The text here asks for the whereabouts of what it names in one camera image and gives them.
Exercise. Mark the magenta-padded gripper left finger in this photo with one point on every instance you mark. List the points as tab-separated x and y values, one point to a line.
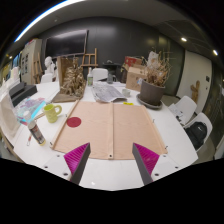
76	156

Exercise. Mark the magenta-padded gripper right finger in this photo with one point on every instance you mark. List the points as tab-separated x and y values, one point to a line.
146	156

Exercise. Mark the clear bottle with dark drink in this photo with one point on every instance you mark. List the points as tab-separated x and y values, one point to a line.
36	131

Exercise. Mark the flat round red coaster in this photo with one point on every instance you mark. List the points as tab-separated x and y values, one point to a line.
73	122

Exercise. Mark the yellow-green ceramic mug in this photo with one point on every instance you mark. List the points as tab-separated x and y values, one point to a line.
50	113

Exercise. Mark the grey round plant saucer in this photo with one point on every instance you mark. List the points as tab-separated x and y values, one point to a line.
156	106

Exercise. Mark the black backpack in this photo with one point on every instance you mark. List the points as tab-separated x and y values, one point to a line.
196	135

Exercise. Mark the flat wooden stick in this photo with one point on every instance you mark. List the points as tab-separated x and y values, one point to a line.
39	116

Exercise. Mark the small yellow flat item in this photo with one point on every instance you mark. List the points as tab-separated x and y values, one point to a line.
128	103

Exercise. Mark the white plastic chair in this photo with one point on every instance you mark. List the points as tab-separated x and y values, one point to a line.
203	118
185	106
46	78
100	74

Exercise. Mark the dried plant in grey pot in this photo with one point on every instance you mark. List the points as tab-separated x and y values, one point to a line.
151	91

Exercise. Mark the small white cup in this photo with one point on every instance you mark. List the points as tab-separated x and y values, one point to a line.
126	93

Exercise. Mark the colourful purple art print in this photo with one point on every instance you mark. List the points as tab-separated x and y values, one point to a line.
30	106

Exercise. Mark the folded newspaper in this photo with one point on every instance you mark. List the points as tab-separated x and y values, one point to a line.
106	92

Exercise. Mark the driftwood sculpture on wooden board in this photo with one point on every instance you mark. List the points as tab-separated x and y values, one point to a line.
71	83

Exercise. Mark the brown cardboard box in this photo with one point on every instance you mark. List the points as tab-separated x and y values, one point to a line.
133	80

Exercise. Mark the wooden cutout figure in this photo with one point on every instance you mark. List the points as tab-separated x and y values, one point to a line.
195	91

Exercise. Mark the stacked black boxes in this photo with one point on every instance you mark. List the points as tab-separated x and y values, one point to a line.
23	93

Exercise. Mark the clear glass bottle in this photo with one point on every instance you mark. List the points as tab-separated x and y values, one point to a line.
110	79

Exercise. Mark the small wooden easel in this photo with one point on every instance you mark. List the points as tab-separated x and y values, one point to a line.
90	65

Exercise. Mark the red box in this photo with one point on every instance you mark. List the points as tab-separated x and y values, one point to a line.
131	61

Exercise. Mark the tall wooden easel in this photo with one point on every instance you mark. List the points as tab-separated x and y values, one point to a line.
36	68

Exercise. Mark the white plaster bust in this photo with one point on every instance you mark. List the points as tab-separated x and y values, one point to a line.
49	63

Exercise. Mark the white plastic storage containers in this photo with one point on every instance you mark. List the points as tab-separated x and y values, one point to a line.
15	73

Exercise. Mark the beige shelf cabinet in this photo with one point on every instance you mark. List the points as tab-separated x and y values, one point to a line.
30	60

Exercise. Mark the round ceiling spot light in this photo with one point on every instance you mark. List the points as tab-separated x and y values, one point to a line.
183	39
215	52

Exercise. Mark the dark wall screen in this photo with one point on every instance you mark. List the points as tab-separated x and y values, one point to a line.
66	43

